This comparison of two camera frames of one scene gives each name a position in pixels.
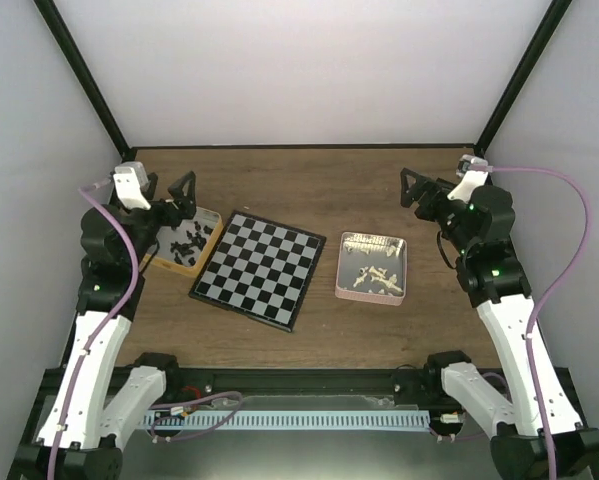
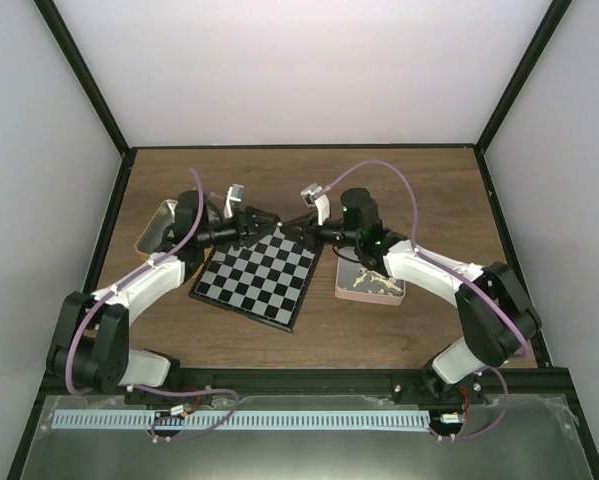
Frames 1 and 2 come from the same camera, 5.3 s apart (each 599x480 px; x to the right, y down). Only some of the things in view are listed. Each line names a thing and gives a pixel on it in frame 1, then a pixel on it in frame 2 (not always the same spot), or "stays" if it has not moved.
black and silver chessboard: x=260 y=269 stays
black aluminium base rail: x=423 y=386 stays
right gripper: x=437 y=191 to x=309 y=234
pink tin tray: x=371 y=268 stays
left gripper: x=187 y=208 to x=247 y=226
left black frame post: x=84 y=73 stays
